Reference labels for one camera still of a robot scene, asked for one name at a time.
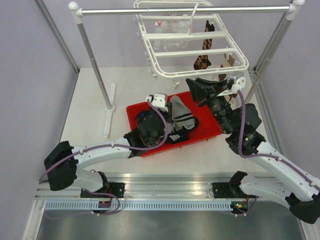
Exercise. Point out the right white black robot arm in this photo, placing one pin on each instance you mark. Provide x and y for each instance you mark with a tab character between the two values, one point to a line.
298	190

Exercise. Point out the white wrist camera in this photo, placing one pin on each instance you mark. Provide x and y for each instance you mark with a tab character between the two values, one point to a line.
234	83
159	101

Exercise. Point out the metal clothes rack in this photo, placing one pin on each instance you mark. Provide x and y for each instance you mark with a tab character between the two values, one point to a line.
289	13

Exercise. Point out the white slotted cable duct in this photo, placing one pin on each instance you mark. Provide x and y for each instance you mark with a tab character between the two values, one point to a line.
139	205

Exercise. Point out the white clip sock hanger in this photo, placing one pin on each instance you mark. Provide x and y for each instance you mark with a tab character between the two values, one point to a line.
177	63

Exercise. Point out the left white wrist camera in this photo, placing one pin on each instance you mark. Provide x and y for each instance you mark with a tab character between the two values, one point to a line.
159	101

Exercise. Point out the white glove with red trim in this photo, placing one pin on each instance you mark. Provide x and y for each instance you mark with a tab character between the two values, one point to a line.
170	27

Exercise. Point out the grey striped sock back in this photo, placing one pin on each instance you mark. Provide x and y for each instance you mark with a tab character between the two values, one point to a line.
181	115

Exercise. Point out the beige brown striped sock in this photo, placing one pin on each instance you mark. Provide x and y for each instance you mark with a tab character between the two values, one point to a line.
232	99
228	61

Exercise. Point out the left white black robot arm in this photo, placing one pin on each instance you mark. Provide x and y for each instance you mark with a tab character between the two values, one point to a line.
66	165

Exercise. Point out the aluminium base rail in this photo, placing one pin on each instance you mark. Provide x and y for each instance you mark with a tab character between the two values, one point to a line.
143	186

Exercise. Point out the grey striped sock front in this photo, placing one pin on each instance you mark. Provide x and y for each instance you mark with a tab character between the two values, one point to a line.
171	127

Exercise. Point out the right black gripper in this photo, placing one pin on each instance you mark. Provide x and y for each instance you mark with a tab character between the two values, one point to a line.
198	92

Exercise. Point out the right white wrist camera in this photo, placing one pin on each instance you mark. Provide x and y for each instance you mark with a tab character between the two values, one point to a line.
234	83

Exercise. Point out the black blue sock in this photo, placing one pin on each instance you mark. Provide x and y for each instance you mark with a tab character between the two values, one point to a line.
142	115
181	131

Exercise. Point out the grey striped sock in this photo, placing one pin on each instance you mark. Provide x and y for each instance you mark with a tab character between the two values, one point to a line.
171	127
181	115

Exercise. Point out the red plastic bin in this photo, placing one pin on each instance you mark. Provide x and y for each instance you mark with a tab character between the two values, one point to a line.
208	127

